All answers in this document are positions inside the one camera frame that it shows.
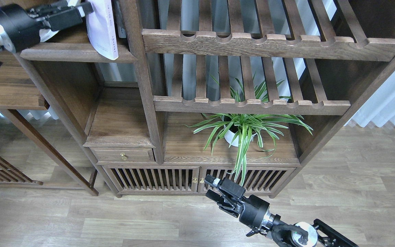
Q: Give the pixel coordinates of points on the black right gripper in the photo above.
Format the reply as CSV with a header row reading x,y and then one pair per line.
x,y
252,211

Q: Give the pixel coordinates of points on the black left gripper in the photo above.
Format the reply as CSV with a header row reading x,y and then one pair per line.
x,y
19,28

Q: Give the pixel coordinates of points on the yellow green cover book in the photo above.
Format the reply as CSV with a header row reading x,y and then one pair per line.
x,y
46,34

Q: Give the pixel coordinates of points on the white purple cover book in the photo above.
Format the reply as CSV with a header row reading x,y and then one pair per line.
x,y
101,29

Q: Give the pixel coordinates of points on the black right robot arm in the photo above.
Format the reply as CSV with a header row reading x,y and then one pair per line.
x,y
303,234

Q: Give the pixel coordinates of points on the white plant pot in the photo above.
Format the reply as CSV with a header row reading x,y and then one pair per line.
x,y
230,134

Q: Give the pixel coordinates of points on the upright white book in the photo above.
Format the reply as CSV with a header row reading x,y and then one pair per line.
x,y
119,20

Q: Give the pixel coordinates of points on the green spider plant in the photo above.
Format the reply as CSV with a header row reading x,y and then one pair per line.
x,y
267,126

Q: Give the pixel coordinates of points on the dark wooden bookshelf unit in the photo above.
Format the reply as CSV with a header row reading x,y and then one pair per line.
x,y
319,59

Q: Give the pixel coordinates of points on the brass drawer knob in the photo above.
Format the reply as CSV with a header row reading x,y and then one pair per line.
x,y
123,156

